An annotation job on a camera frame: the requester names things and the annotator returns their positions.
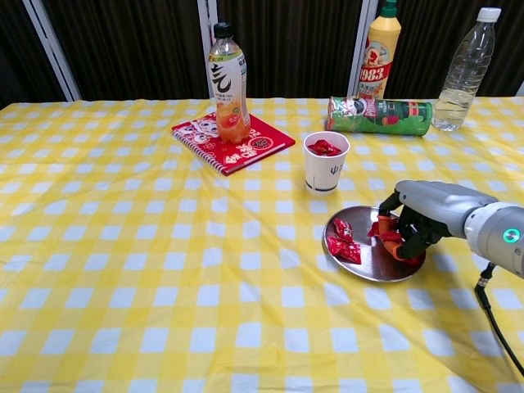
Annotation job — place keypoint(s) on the clear water bottle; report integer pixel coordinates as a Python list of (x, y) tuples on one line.
[(462, 73)]

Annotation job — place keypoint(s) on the yellow white checked tablecloth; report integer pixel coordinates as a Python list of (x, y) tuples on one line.
[(143, 245)]

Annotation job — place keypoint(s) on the orange tea drink bottle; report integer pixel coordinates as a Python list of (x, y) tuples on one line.
[(228, 82)]

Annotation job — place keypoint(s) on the black curtain panel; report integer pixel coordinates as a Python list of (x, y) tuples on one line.
[(286, 49), (123, 49), (430, 41), (16, 49)]

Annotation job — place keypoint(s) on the red spiral notebook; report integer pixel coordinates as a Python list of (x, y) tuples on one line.
[(262, 145)]

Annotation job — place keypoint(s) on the round steel plate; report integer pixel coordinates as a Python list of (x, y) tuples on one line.
[(372, 268)]

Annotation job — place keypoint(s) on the green chips can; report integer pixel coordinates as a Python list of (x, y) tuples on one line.
[(380, 116)]

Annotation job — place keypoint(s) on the yellow bottle green cap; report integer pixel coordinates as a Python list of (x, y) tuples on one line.
[(382, 45)]

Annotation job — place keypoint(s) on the grey partition post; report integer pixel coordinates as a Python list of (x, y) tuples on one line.
[(52, 49), (361, 45), (521, 90), (204, 61)]

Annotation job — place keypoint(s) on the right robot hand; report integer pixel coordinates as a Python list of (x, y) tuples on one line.
[(438, 204)]

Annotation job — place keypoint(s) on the white paper cup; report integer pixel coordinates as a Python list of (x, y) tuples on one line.
[(323, 176)]

